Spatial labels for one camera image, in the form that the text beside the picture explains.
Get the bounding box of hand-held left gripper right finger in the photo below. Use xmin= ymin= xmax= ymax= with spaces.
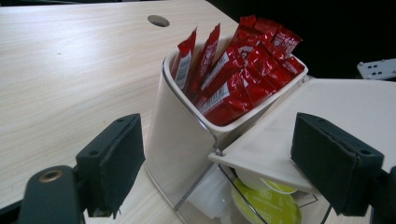
xmin=290 ymin=111 xmax=386 ymax=217

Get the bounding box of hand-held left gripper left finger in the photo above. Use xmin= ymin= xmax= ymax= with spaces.
xmin=75 ymin=112 xmax=147 ymax=219

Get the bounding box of white organizer box with lid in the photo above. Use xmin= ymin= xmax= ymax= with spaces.
xmin=143 ymin=34 xmax=396 ymax=224

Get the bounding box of green-lidded capsule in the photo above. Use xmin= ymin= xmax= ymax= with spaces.
xmin=234 ymin=167 xmax=298 ymax=195
xmin=230 ymin=178 xmax=303 ymax=224

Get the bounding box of white power strip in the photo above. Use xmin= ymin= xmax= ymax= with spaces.
xmin=357 ymin=58 xmax=396 ymax=80

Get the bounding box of bunch of red sachets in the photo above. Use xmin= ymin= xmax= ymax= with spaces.
xmin=169 ymin=14 xmax=306 ymax=127

